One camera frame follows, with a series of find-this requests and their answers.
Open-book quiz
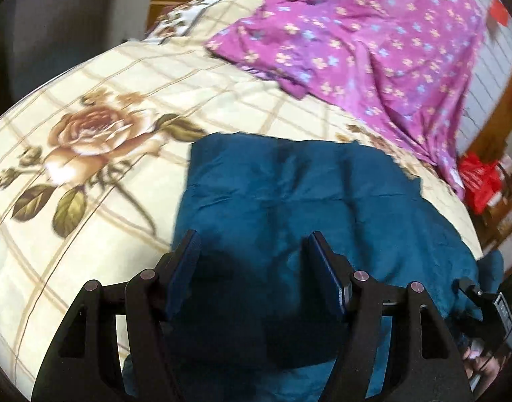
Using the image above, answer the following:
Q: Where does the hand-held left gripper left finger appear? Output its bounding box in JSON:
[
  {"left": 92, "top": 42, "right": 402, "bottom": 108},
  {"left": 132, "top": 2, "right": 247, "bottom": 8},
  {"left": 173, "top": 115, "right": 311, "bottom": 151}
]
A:
[{"left": 31, "top": 229, "right": 202, "bottom": 402}]

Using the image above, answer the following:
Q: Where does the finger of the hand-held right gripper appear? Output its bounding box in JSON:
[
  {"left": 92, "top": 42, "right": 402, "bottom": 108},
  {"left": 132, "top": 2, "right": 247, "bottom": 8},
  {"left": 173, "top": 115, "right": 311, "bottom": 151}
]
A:
[{"left": 457, "top": 277, "right": 498, "bottom": 316}]

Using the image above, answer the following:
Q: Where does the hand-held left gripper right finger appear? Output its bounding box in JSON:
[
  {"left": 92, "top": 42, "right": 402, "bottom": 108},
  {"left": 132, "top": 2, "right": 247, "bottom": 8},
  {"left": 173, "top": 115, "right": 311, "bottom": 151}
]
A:
[{"left": 307, "top": 231, "right": 476, "bottom": 402}]

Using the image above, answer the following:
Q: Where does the teal down jacket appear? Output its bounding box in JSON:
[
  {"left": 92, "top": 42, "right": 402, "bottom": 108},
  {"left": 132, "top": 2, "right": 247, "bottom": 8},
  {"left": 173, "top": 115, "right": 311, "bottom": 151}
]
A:
[{"left": 122, "top": 132, "right": 505, "bottom": 402}]

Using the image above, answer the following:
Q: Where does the person's right hand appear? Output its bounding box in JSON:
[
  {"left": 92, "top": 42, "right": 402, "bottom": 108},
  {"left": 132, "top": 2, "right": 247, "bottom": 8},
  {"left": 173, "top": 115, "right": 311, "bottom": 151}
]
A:
[{"left": 463, "top": 338, "right": 506, "bottom": 391}]

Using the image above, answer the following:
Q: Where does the cluttered wooden shelf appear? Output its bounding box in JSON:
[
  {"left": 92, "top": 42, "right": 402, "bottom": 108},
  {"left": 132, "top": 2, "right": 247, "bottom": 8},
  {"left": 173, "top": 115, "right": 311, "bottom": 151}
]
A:
[{"left": 480, "top": 153, "right": 512, "bottom": 260}]

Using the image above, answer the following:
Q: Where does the red plastic bag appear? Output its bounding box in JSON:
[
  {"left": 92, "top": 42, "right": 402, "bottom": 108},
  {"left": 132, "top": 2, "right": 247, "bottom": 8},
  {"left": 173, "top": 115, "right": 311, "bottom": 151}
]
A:
[{"left": 459, "top": 153, "right": 503, "bottom": 214}]

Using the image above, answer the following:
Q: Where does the cream rose-print bed sheet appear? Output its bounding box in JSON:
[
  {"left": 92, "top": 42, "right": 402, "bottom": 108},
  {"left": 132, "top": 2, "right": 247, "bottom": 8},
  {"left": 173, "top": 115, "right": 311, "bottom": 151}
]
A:
[{"left": 0, "top": 0, "right": 485, "bottom": 398}]

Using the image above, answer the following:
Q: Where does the white ribbed panel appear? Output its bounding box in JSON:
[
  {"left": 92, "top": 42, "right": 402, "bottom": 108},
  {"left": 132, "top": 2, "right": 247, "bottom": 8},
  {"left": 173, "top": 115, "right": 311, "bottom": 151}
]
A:
[{"left": 461, "top": 0, "right": 512, "bottom": 151}]

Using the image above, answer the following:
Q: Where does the purple floral cloth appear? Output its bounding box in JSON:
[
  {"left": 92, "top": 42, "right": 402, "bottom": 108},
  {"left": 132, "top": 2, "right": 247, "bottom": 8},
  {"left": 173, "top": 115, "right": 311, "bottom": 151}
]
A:
[{"left": 206, "top": 0, "right": 487, "bottom": 202}]

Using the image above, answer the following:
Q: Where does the grey cabinet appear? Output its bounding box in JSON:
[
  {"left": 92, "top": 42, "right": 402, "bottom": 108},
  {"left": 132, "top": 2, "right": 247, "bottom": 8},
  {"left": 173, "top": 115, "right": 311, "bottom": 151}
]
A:
[{"left": 0, "top": 0, "right": 156, "bottom": 101}]

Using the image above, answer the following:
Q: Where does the red paper decoration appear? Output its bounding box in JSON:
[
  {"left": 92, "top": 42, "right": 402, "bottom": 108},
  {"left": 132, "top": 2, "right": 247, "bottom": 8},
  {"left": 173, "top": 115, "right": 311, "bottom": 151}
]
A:
[{"left": 488, "top": 0, "right": 510, "bottom": 26}]

